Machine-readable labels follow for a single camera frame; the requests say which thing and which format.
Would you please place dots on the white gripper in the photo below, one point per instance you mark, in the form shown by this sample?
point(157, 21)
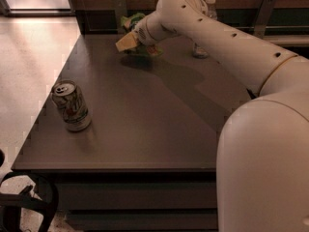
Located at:
point(140, 32)

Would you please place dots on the green rice chip bag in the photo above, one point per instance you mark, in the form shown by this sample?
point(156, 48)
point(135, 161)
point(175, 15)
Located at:
point(128, 24)

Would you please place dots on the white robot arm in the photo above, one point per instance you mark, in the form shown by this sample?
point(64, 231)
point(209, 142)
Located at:
point(262, 163)

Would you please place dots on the clear plastic water bottle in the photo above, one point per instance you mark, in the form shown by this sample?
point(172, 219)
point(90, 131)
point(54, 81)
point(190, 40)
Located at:
point(197, 51)

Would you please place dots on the silver soda can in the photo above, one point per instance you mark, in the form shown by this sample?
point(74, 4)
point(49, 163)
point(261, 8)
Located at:
point(71, 105)

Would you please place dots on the wooden side shelf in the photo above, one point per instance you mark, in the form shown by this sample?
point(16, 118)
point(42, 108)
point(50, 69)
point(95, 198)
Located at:
point(289, 40)

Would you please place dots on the upper grey drawer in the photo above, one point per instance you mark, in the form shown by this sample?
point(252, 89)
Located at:
point(137, 196)

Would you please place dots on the grey drawer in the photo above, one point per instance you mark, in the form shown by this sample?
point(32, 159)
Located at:
point(137, 196)
point(143, 221)

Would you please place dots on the lower grey drawer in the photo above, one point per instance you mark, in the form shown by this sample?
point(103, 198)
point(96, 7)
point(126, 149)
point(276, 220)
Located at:
point(143, 221)

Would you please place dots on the left metal bracket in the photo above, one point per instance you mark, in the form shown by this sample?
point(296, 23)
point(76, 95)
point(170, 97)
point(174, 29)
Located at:
point(120, 10)

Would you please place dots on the metal bracket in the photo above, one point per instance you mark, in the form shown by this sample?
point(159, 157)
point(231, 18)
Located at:
point(262, 18)
point(120, 10)

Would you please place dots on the right metal bracket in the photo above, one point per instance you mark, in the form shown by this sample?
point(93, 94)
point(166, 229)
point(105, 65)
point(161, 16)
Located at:
point(262, 18)

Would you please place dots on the black chair frame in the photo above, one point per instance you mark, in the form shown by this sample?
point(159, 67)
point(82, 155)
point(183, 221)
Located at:
point(11, 204)

